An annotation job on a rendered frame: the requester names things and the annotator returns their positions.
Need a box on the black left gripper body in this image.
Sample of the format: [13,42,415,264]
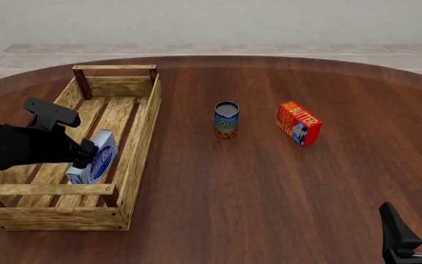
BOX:
[71,139,100,170]

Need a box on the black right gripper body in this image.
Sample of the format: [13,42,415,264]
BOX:
[381,246,422,264]

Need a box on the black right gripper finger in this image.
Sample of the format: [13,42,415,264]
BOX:
[378,202,422,251]

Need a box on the blue white cream cheese box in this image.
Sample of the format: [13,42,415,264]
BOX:
[65,128,119,186]

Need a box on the wooden slat tray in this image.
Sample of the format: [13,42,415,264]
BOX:
[0,64,163,232]

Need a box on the blue alphabet soup can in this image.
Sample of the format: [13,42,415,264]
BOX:
[214,101,241,140]

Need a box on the red butter box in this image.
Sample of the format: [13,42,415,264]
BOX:
[275,100,324,147]

